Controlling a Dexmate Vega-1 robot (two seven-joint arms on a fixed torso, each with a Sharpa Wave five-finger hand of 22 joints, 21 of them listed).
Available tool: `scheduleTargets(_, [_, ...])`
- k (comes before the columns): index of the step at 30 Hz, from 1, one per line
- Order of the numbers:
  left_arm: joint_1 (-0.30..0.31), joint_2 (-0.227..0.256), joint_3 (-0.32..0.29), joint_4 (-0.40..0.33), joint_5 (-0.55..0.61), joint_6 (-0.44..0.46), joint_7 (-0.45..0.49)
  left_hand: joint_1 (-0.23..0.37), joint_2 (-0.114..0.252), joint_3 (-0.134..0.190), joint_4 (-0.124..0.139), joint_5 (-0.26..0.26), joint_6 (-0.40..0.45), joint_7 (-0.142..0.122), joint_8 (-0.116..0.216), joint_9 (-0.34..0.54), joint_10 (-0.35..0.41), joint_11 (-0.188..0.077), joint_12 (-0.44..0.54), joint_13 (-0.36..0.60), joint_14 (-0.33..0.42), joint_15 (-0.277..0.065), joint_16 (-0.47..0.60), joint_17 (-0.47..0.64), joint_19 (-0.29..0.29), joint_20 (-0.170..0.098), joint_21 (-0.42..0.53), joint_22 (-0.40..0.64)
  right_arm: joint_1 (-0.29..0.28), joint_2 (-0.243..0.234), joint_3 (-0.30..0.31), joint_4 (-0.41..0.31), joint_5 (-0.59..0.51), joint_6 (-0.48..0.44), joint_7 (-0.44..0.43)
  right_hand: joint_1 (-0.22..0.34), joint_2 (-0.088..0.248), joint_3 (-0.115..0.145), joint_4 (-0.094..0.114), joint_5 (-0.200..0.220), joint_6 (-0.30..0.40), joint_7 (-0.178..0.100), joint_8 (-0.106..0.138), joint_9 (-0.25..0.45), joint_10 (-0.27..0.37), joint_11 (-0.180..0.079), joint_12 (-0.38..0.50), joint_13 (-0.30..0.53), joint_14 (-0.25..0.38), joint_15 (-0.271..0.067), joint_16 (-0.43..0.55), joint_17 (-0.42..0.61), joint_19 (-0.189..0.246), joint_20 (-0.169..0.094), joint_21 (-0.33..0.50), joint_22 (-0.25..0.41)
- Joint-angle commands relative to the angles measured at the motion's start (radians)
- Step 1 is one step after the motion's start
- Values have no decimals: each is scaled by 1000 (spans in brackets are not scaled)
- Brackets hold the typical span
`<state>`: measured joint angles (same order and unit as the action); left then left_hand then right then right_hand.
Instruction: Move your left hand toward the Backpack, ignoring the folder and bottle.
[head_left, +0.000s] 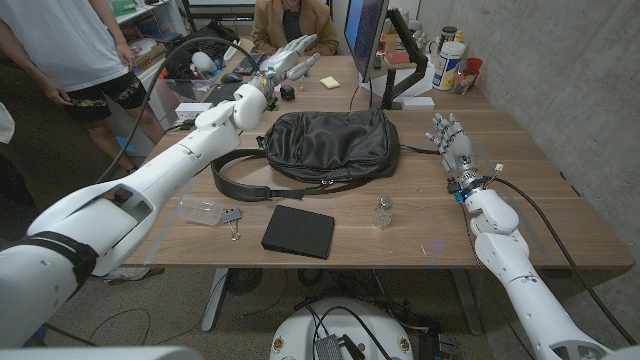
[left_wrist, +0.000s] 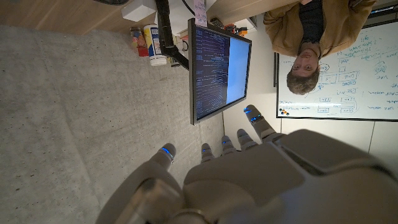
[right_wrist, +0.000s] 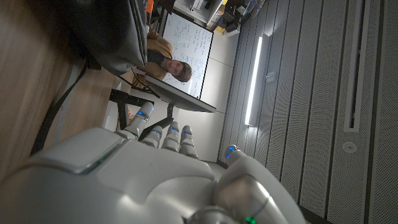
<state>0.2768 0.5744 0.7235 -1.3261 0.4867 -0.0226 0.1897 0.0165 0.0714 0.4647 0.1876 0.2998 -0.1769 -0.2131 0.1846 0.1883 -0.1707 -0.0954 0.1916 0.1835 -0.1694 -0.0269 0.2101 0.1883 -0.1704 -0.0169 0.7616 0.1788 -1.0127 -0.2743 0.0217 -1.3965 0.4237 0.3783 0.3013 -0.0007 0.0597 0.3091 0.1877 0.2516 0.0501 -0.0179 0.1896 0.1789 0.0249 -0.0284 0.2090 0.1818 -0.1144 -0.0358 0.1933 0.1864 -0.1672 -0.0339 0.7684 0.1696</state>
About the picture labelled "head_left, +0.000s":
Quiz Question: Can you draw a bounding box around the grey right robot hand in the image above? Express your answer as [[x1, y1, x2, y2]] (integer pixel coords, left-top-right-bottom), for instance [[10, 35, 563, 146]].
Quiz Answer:
[[424, 112, 484, 194]]

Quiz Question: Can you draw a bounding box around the small clear glass bottle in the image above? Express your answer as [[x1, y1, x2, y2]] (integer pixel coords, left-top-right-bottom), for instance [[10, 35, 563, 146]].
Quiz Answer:
[[372, 196, 395, 231]]

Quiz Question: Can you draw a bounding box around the computer monitor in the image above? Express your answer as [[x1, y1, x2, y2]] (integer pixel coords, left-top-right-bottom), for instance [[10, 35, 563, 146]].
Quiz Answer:
[[343, 0, 391, 84]]

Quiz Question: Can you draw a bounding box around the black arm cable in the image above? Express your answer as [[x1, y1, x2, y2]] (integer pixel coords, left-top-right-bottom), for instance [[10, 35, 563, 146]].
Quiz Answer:
[[94, 35, 262, 184], [486, 175, 639, 347]]

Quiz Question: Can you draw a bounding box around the person in white shirt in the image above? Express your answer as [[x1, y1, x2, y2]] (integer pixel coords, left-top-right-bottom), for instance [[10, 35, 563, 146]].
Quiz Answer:
[[0, 0, 167, 174]]

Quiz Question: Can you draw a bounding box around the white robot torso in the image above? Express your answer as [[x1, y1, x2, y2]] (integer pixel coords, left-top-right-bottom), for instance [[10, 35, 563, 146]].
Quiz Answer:
[[269, 297, 416, 360]]

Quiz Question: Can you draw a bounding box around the person in tan jacket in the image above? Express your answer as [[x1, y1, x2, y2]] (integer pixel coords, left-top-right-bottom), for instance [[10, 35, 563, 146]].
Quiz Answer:
[[250, 0, 341, 58]]

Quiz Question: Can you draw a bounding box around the white flat box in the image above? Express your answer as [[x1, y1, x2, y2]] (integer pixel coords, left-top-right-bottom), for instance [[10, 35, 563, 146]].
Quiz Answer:
[[400, 95, 437, 112]]

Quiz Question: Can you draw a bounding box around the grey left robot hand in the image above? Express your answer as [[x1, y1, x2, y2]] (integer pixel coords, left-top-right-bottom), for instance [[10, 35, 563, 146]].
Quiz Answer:
[[249, 33, 322, 99]]

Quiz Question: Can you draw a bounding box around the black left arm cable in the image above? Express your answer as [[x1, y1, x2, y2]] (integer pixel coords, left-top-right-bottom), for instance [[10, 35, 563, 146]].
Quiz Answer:
[[94, 35, 262, 184]]

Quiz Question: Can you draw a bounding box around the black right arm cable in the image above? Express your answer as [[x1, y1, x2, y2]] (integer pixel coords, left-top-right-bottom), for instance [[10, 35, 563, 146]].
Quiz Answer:
[[486, 175, 639, 347]]

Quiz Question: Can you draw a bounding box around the black keyboard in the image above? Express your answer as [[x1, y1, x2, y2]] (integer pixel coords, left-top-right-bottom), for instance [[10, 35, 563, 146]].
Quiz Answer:
[[232, 51, 266, 78]]

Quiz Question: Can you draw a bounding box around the white power strip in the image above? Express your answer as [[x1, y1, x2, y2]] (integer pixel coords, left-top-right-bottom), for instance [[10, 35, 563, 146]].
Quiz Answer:
[[174, 101, 214, 123]]

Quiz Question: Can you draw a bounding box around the clear plastic container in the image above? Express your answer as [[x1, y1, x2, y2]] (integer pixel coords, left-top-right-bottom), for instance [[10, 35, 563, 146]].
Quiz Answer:
[[176, 195, 224, 227]]

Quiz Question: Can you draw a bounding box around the silver binder clip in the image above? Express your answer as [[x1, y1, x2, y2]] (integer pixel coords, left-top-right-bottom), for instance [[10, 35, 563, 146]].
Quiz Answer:
[[220, 206, 243, 243]]

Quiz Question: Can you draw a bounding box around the white wipes canister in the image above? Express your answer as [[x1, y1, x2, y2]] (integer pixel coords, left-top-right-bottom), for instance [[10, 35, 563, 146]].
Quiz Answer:
[[431, 40, 467, 92]]

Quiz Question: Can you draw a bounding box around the black leather backpack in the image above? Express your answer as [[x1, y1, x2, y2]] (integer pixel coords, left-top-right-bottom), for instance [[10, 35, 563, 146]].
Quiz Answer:
[[210, 108, 402, 204]]

